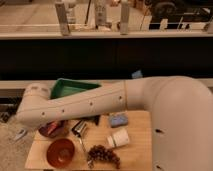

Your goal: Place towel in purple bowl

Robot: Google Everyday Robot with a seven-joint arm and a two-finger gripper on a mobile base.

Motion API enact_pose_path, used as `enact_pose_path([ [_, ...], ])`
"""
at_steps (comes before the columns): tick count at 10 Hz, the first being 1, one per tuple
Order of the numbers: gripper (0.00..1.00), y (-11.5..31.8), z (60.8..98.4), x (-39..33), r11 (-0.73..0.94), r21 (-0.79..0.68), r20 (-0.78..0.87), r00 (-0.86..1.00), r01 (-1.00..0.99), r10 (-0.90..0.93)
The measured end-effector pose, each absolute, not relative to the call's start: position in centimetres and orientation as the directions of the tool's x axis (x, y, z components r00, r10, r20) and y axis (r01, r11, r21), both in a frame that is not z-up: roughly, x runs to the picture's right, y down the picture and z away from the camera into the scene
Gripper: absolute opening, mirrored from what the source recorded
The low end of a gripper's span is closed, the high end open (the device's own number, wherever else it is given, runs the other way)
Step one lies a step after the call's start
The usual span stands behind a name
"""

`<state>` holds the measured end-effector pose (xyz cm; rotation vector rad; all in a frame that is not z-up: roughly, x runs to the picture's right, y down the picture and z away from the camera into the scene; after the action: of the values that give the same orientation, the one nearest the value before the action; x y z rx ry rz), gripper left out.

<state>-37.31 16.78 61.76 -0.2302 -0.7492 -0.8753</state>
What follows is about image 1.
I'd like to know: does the red striped towel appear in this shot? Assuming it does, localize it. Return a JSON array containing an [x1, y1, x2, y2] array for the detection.
[[40, 121, 64, 138]]

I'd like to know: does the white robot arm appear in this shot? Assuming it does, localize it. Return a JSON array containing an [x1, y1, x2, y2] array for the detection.
[[17, 76, 213, 171]]

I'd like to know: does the purple bowl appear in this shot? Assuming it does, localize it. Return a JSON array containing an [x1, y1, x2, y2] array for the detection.
[[39, 120, 68, 138]]

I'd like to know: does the orange red bowl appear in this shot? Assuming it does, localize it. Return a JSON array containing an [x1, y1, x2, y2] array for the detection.
[[46, 138, 75, 168]]

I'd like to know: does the blue cup on ledge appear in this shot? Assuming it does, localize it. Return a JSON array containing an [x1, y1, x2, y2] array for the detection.
[[131, 70, 143, 79]]

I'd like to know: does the blue sponge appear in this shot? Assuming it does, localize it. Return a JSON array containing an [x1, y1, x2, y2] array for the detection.
[[109, 114, 128, 128]]

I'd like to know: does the green plastic tray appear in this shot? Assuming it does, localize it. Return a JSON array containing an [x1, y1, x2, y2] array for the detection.
[[50, 78, 100, 99]]

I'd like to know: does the metal measuring cup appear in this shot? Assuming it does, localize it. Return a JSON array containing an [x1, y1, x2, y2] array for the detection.
[[71, 120, 87, 153]]

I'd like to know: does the wooden board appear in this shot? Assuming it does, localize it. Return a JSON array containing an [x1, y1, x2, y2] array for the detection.
[[25, 111, 152, 171]]

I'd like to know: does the bunch of dark grapes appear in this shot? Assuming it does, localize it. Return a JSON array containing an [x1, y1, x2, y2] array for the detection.
[[87, 145, 121, 169]]

